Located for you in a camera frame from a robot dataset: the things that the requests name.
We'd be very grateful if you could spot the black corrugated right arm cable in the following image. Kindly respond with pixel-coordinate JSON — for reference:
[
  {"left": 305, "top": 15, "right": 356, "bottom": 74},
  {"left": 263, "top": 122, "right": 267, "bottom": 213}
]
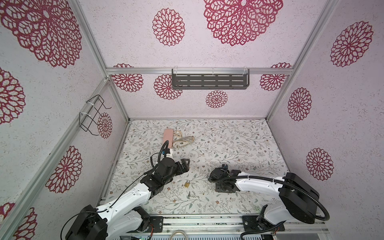
[{"left": 218, "top": 175, "right": 331, "bottom": 222}]

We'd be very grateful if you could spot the grey looped cable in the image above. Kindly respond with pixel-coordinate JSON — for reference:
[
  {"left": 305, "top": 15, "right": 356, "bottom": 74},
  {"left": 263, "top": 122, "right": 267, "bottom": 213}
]
[{"left": 168, "top": 229, "right": 189, "bottom": 240}]

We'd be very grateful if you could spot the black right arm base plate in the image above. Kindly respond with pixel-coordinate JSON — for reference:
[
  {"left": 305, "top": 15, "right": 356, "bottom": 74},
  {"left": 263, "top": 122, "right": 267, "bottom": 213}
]
[{"left": 242, "top": 215, "right": 285, "bottom": 233}]

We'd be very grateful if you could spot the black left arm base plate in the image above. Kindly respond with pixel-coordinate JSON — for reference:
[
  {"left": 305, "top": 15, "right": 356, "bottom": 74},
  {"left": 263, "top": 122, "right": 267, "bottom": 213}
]
[{"left": 143, "top": 216, "right": 164, "bottom": 233}]

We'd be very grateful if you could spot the black wire wall rack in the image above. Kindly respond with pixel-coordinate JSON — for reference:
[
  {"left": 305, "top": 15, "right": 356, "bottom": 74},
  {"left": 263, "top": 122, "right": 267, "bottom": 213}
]
[{"left": 78, "top": 95, "right": 111, "bottom": 136}]

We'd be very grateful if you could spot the grey slotted wall shelf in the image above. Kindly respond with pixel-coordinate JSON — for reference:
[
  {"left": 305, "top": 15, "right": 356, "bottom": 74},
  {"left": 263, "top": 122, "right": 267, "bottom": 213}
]
[{"left": 171, "top": 69, "right": 250, "bottom": 90}]

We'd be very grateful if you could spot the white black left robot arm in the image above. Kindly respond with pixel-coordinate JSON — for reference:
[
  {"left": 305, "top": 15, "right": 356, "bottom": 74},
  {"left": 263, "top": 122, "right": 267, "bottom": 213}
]
[{"left": 60, "top": 157, "right": 190, "bottom": 240}]

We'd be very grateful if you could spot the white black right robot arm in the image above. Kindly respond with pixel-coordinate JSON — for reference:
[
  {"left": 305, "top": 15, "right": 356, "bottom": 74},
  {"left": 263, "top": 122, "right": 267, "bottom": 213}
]
[{"left": 208, "top": 165, "right": 321, "bottom": 226}]

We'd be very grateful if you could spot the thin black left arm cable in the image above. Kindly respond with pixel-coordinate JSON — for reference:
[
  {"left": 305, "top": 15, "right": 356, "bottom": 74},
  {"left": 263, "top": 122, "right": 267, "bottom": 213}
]
[{"left": 59, "top": 139, "right": 170, "bottom": 240}]

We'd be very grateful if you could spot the pink rectangular case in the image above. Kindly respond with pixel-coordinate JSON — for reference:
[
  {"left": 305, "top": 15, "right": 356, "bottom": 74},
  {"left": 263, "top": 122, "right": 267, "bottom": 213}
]
[{"left": 163, "top": 129, "right": 174, "bottom": 149}]

